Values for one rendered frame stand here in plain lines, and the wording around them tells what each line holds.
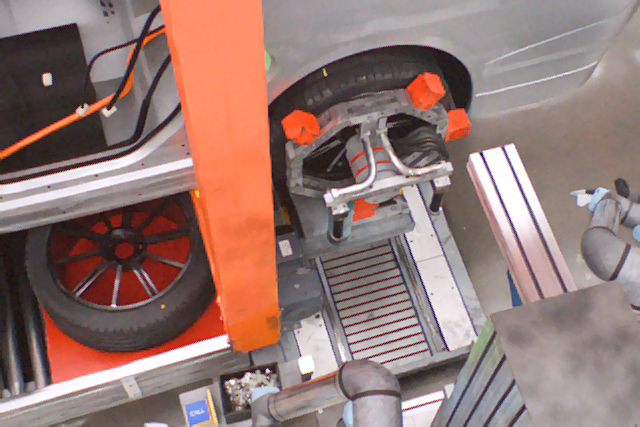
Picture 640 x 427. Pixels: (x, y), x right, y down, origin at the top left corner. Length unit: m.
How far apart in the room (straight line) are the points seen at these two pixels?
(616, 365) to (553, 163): 2.62
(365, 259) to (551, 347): 2.29
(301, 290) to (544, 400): 1.88
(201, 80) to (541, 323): 0.76
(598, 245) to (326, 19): 0.94
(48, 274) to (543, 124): 2.21
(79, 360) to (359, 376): 1.55
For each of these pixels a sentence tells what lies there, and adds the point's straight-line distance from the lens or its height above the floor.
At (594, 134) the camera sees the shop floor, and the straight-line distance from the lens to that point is 4.42.
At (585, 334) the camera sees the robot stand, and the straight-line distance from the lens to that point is 1.74.
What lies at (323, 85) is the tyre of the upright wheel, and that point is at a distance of 2.97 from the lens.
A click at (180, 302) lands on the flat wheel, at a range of 3.36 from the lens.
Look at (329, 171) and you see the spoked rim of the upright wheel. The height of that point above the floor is 0.64.
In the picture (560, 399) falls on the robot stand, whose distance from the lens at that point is 1.69.
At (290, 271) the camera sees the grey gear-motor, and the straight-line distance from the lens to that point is 3.50.
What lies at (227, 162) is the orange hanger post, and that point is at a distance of 2.11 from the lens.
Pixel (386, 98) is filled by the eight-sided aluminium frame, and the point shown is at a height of 1.11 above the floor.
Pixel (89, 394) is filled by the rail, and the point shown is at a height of 0.32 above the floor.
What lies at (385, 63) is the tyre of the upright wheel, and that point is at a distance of 3.00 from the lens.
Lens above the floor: 3.60
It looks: 62 degrees down
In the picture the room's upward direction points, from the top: 6 degrees clockwise
